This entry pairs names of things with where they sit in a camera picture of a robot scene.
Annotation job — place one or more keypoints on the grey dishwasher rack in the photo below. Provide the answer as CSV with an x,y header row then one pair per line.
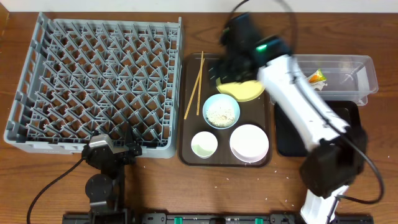
x,y
82,77

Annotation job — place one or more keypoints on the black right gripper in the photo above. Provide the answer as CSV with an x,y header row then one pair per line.
x,y
221,65

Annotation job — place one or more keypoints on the dark brown serving tray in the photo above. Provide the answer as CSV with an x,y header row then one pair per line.
x,y
255,112

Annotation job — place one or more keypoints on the black waste bin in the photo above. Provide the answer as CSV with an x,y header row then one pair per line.
x,y
289,142

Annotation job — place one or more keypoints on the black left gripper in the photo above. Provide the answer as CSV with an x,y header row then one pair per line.
x,y
123,150

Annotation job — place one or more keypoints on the light blue bowl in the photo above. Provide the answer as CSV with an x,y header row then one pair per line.
x,y
221,111

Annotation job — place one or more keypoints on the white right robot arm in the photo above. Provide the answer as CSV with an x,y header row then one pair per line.
x,y
335,149

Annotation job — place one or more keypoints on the clear plastic waste bin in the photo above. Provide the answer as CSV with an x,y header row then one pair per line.
x,y
349,77

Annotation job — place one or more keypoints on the white pink bowl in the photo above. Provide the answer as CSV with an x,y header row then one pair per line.
x,y
249,143

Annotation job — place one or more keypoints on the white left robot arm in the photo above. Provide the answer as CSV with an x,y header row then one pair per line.
x,y
106,189

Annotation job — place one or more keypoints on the yellow plate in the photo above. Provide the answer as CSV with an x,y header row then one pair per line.
x,y
241,92

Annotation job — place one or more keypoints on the small white green cup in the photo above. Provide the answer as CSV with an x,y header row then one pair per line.
x,y
204,144

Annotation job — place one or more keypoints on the right wooden chopstick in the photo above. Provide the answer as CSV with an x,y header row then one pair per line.
x,y
199,88

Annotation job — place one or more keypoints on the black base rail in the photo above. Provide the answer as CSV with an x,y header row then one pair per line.
x,y
161,218

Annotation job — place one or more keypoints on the white tissue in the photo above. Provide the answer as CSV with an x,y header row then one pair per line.
x,y
318,86

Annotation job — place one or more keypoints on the green orange snack wrapper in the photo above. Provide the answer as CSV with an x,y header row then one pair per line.
x,y
316,77

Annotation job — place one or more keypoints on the left wooden chopstick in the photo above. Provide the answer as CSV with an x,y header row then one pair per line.
x,y
194,89

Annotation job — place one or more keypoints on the wooden chopstick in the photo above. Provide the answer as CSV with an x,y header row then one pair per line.
x,y
199,88
194,89

